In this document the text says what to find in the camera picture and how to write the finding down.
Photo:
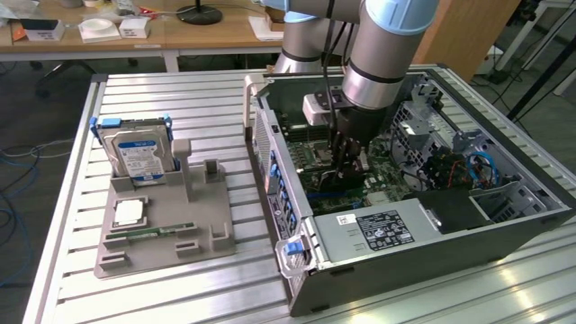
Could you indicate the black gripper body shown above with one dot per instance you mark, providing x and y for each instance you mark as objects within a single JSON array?
[{"x": 361, "y": 125}]

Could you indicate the black graphics card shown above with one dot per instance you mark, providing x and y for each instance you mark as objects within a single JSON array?
[{"x": 341, "y": 184}]

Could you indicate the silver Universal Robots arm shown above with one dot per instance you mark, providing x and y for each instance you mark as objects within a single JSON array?
[{"x": 377, "y": 54}]

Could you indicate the CPU socket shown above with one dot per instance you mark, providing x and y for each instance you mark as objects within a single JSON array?
[{"x": 321, "y": 153}]

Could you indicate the green motherboard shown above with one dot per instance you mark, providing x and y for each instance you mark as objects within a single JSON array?
[{"x": 386, "y": 182}]

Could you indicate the blue expansion slot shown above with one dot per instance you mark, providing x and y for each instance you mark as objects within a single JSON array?
[{"x": 317, "y": 196}]

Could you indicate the black RAM slot bank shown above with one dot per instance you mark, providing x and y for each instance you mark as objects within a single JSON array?
[{"x": 296, "y": 132}]

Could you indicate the metal disk bay cage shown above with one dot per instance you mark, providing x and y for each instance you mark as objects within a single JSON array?
[{"x": 418, "y": 135}]

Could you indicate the grey power supply unit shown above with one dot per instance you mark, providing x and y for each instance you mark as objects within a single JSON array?
[{"x": 341, "y": 236}]

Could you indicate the blue case latch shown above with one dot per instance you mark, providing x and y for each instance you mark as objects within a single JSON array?
[{"x": 293, "y": 250}]

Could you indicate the black open PC case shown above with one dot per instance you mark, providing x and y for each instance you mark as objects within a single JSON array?
[{"x": 404, "y": 270}]

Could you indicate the wooden cabinet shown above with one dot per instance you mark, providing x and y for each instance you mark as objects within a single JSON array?
[{"x": 468, "y": 37}]

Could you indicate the white paper booklet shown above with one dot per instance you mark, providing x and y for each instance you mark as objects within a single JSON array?
[{"x": 265, "y": 30}]

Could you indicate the hard disk with blue caddy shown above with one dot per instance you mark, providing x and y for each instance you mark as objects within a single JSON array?
[{"x": 134, "y": 155}]

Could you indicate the black round lamp base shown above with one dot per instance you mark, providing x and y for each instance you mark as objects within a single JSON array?
[{"x": 200, "y": 16}]

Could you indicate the green RAM stick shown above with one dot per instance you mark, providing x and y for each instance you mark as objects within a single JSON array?
[{"x": 148, "y": 231}]

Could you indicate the grey parts rack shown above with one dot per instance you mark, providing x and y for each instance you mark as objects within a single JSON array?
[{"x": 161, "y": 256}]

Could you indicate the silver CPU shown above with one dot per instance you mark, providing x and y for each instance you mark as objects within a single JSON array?
[{"x": 128, "y": 212}]

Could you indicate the plain white box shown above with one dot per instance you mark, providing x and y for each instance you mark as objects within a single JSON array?
[{"x": 133, "y": 28}]

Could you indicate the white box with round hollow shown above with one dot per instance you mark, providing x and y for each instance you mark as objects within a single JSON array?
[{"x": 98, "y": 31}]

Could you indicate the black office chair base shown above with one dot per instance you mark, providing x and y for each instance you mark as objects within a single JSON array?
[{"x": 58, "y": 72}]

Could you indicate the wooden desk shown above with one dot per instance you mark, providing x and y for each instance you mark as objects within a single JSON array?
[{"x": 66, "y": 47}]

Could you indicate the white box with black top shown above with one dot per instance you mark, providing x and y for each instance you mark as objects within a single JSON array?
[{"x": 42, "y": 31}]

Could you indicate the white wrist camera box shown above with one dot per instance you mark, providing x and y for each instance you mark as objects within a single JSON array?
[{"x": 317, "y": 111}]

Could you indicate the white table frame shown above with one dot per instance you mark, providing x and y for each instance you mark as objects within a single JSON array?
[{"x": 546, "y": 33}]

